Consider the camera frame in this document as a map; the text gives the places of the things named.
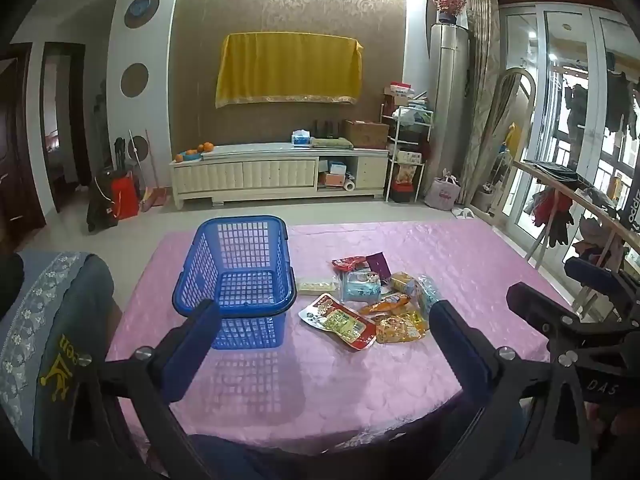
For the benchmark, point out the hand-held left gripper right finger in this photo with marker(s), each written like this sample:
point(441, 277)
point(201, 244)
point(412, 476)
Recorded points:
point(457, 355)

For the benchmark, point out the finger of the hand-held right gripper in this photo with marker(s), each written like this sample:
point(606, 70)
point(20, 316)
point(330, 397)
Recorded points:
point(537, 305)
point(595, 276)

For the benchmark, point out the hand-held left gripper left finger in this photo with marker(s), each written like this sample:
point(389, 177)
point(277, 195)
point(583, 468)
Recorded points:
point(192, 355)

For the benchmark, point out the clear teal snack packet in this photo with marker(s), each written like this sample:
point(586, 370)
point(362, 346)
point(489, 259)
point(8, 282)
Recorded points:
point(425, 292)

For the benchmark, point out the orange snack packet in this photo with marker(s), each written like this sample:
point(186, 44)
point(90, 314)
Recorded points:
point(387, 304)

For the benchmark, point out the small golden snack packet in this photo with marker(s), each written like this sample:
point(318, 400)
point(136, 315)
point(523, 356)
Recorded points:
point(400, 281)

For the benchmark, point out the blue plastic basket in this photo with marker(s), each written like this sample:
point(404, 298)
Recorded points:
point(250, 280)

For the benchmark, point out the light blue cartoon snack packet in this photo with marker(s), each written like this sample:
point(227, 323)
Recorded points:
point(360, 287)

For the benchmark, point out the purple snack packet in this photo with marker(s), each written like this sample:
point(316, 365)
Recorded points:
point(378, 265)

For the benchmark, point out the large red green snack packet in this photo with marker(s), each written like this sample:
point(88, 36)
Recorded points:
point(340, 322)

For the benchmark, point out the pale yellow snack bar packet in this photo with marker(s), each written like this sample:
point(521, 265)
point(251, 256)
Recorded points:
point(317, 287)

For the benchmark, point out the dark red garment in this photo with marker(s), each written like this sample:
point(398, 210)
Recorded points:
point(555, 215)

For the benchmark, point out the wooden drying rack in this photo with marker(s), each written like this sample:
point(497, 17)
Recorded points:
point(550, 180)

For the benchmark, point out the pink quilted tablecloth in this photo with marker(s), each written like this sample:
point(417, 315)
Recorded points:
point(350, 385)

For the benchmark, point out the white slippers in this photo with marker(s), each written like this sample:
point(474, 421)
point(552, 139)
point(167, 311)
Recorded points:
point(463, 213)

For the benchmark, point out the grey blue floral chair cover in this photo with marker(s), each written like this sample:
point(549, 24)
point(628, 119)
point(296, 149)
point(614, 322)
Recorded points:
point(65, 310)

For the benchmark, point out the white tote bag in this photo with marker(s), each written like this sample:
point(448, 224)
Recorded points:
point(442, 195)

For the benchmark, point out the glass sliding door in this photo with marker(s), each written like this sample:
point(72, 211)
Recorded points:
point(565, 110)

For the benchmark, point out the red bag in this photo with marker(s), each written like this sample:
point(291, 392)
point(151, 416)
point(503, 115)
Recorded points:
point(124, 197)

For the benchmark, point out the black bag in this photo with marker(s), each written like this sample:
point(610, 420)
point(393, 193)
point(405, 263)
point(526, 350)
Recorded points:
point(100, 205)

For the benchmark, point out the hanging dark clothes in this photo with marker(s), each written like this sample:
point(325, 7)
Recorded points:
point(617, 100)

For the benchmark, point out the cream tv cabinet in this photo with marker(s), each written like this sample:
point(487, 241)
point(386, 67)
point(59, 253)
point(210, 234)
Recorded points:
point(260, 172)

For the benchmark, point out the blue fruit plate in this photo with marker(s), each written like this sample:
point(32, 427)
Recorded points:
point(189, 156)

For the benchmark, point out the white paper roll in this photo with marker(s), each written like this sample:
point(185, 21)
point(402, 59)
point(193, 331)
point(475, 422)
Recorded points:
point(349, 185)

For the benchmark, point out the mop with round head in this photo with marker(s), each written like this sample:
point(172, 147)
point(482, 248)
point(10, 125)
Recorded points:
point(135, 149)

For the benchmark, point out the standing air conditioner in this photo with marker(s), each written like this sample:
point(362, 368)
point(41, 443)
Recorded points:
point(447, 110)

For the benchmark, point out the patterned beige curtain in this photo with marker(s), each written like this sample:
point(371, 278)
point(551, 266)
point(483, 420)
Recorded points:
point(482, 85)

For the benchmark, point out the white metal rack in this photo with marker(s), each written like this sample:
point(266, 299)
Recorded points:
point(397, 127)

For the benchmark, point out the cardboard box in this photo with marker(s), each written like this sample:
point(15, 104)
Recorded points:
point(365, 134)

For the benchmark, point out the blue tissue box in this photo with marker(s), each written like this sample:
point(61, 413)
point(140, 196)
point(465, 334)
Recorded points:
point(301, 139)

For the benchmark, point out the green cushion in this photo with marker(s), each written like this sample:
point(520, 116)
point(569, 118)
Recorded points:
point(332, 143)

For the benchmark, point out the dark wooden door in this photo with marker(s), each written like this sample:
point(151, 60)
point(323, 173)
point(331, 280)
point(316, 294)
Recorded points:
point(12, 160)

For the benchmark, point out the yellow cloth cover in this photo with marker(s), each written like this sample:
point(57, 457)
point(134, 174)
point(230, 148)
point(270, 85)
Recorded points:
point(290, 67)

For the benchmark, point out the vase of red flowers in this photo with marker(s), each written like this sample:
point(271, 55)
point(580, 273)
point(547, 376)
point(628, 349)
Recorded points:
point(448, 2)

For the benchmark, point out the arched wooden frame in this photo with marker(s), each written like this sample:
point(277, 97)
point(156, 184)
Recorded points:
point(525, 80)

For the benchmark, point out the round wall plate with blue centre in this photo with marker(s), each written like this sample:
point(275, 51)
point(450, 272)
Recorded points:
point(142, 10)

